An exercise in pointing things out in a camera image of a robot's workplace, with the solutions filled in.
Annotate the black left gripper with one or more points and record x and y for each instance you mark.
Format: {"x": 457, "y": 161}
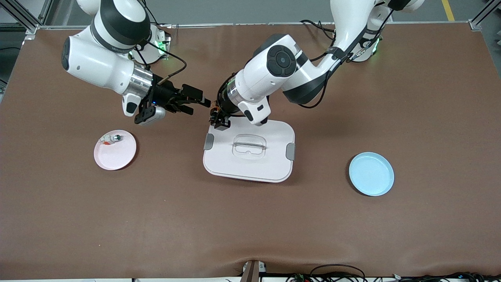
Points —
{"x": 222, "y": 110}

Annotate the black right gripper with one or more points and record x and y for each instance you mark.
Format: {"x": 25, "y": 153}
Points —
{"x": 165, "y": 94}

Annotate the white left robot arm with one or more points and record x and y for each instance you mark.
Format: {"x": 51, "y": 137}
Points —
{"x": 274, "y": 74}

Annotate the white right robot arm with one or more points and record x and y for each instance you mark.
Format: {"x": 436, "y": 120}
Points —
{"x": 94, "y": 66}

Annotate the white lidded storage box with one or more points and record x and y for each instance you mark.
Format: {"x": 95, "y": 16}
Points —
{"x": 248, "y": 160}

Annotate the pink round plate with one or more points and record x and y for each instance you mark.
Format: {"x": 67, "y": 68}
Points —
{"x": 115, "y": 154}

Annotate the brown table mat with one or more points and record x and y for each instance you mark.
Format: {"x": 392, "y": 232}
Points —
{"x": 250, "y": 227}

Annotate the light blue round plate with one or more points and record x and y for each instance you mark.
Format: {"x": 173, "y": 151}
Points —
{"x": 372, "y": 176}

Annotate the aluminium table edge rail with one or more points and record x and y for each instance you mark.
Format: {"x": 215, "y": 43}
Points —
{"x": 219, "y": 24}

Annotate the aluminium frame post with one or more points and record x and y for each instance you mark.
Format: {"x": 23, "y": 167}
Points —
{"x": 31, "y": 29}
{"x": 475, "y": 24}

